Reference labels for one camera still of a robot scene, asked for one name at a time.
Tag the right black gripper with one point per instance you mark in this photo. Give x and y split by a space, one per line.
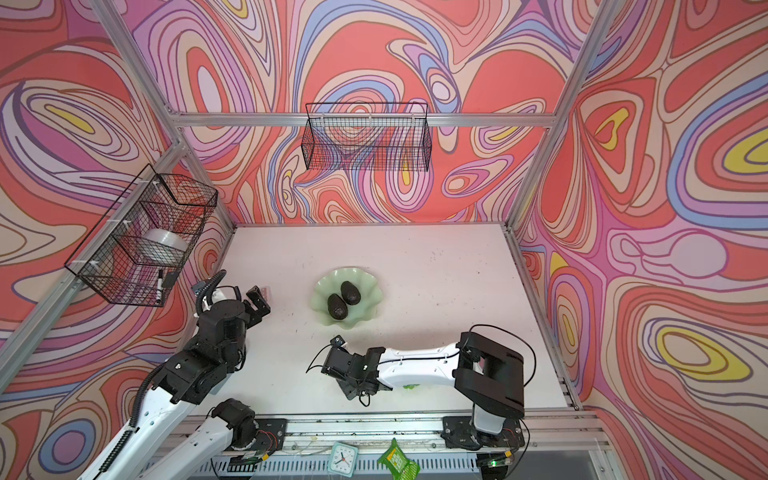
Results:
348 390

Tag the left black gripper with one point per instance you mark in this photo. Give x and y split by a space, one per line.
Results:
253 316

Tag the dark avocado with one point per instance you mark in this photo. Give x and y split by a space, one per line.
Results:
349 293
337 308

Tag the light green scalloped fruit bowl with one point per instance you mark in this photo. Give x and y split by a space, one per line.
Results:
366 310

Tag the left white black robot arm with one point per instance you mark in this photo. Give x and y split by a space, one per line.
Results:
173 389

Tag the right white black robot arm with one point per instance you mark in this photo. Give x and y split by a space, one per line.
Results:
485 372

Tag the black marker in basket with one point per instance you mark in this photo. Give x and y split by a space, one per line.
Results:
159 287

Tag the small teal clock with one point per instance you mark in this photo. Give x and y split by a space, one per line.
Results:
342 460

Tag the green snack packet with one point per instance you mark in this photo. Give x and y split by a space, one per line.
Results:
398 464

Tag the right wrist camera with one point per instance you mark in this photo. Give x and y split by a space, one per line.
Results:
338 341

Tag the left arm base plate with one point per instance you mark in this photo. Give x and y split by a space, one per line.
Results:
260 435

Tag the black wire basket left wall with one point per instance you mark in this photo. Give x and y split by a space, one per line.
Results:
119 265

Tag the black wire basket wall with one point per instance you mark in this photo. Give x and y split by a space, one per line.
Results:
119 265
367 136

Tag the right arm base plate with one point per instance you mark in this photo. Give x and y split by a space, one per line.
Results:
459 433

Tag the black wire basket back wall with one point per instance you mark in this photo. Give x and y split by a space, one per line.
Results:
367 136

